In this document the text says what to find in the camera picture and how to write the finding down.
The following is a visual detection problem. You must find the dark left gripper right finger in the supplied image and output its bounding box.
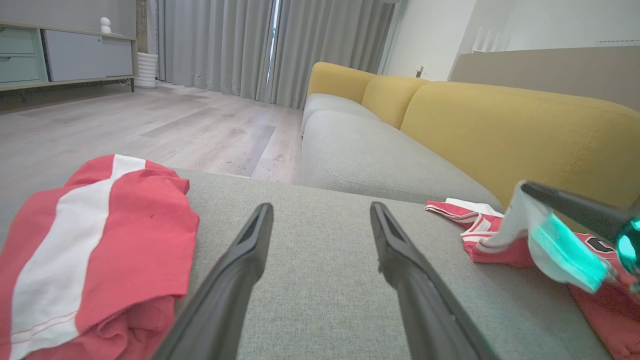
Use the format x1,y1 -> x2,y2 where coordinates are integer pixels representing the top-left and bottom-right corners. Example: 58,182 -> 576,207
370,201 -> 501,360

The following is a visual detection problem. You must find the wide yellow sofa back cushion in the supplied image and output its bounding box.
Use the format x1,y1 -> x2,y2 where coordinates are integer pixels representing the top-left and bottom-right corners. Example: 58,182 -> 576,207
400,81 -> 640,212

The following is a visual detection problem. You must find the grey green media cabinet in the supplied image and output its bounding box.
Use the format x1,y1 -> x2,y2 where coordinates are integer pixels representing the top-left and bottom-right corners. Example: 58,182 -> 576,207
0,20 -> 137,94

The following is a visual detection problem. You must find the white upright holder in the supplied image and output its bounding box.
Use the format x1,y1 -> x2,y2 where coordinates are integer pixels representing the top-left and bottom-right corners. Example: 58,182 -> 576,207
472,27 -> 512,53

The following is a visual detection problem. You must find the white ribbed cylinder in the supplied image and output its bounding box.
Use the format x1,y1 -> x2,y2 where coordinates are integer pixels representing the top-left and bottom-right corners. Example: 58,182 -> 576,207
135,52 -> 159,89

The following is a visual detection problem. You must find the red shorts white stripe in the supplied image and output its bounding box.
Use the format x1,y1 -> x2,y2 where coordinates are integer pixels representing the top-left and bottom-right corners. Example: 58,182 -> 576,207
0,154 -> 201,360

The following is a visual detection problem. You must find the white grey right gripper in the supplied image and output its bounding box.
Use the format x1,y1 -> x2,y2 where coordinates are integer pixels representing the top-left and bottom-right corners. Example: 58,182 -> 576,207
520,180 -> 640,293

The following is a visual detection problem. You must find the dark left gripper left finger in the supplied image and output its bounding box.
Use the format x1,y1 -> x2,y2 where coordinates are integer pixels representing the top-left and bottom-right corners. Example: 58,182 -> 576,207
151,202 -> 275,360

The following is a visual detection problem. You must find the red basketball jersey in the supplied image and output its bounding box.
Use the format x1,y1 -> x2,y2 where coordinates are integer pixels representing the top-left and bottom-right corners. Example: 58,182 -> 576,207
425,181 -> 640,360

